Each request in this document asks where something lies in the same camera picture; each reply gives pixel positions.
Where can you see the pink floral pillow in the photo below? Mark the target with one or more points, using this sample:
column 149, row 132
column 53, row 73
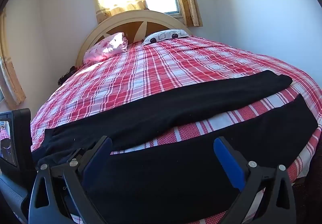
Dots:
column 106, row 48

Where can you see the yellow side window curtain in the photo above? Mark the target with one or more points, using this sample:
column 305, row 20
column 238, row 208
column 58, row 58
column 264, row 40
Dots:
column 10, row 85

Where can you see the black item beside bed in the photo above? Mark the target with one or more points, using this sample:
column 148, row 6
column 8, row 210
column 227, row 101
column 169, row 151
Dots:
column 65, row 77

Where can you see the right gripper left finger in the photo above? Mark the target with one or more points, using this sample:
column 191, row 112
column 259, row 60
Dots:
column 76, row 174

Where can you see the cream wooden headboard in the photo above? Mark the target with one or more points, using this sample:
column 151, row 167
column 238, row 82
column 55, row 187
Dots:
column 135, row 24

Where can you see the white patterned pillow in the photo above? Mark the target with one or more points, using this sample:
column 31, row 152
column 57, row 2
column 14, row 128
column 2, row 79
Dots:
column 165, row 35

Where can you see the black pants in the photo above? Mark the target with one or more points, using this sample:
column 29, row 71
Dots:
column 162, row 168

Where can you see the red plaid bedsheet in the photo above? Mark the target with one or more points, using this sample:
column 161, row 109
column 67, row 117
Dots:
column 145, row 70

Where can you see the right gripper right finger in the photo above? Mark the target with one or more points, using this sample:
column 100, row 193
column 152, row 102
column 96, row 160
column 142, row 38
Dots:
column 277, row 204

